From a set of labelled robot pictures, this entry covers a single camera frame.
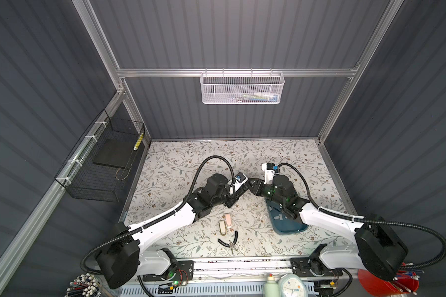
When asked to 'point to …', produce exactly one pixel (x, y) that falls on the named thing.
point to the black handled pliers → (230, 244)
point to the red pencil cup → (403, 283)
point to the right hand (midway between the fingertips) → (248, 182)
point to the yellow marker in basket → (138, 142)
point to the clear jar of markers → (88, 285)
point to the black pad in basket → (118, 153)
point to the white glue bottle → (271, 288)
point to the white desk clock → (292, 285)
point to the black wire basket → (98, 167)
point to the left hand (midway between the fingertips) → (240, 187)
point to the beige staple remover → (222, 226)
